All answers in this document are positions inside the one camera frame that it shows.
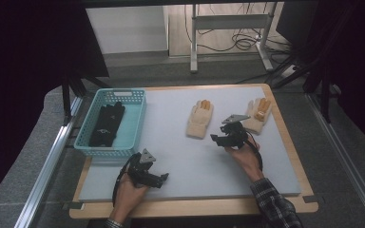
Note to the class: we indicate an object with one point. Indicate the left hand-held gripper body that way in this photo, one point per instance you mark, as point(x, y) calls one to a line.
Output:
point(141, 171)

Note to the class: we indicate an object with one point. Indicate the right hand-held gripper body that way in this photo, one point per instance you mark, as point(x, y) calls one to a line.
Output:
point(236, 133)

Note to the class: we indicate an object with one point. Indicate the beige glove with orange fingertips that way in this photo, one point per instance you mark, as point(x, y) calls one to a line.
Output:
point(257, 114)
point(199, 118)

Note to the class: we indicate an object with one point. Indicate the turquoise plastic basket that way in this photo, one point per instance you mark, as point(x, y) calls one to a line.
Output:
point(112, 123)

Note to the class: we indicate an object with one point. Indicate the person's right hand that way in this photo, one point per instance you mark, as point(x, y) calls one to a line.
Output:
point(245, 160)

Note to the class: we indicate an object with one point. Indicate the person's left hand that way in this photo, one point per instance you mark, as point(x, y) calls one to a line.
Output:
point(127, 194)

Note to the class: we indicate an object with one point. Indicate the grey foam mat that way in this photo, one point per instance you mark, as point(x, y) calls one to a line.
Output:
point(187, 164)

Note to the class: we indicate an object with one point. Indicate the black tape piece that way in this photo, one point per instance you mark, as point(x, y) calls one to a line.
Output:
point(310, 199)
point(72, 205)

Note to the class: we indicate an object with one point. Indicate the white power strip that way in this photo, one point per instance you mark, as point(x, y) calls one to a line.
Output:
point(288, 71)

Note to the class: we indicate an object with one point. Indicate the black tripod stand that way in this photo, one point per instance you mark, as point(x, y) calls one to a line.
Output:
point(66, 95)
point(324, 85)

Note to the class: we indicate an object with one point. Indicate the white cabinet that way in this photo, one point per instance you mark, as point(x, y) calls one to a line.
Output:
point(126, 28)

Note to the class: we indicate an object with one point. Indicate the dark curtain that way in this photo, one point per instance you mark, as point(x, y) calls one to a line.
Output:
point(28, 63)
point(361, 63)

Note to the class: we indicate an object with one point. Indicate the aluminium rail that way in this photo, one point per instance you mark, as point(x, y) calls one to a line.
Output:
point(345, 158)
point(49, 158)

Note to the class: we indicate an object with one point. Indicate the white metal desk frame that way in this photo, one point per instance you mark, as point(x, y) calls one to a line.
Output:
point(228, 22)

